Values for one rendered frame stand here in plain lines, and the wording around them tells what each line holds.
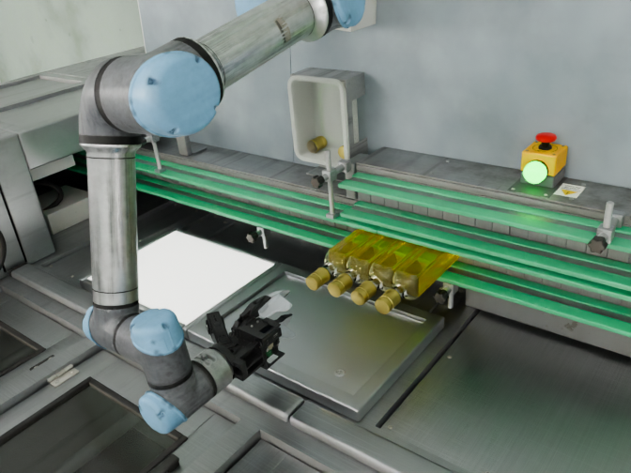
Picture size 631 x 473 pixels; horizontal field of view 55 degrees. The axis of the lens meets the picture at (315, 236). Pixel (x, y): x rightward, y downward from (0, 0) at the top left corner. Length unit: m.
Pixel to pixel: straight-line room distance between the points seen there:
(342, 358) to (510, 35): 0.74
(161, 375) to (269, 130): 0.97
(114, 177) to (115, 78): 0.17
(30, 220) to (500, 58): 1.33
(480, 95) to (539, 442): 0.71
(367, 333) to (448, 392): 0.22
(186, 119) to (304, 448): 0.61
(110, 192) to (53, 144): 0.91
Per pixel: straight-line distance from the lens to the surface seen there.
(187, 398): 1.03
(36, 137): 1.89
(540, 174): 1.28
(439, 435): 1.17
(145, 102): 0.87
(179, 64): 0.88
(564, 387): 1.30
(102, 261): 1.04
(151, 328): 0.96
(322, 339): 1.33
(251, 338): 1.11
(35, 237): 1.94
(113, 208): 1.02
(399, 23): 1.45
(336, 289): 1.25
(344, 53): 1.55
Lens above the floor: 1.98
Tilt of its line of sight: 42 degrees down
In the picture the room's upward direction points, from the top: 124 degrees counter-clockwise
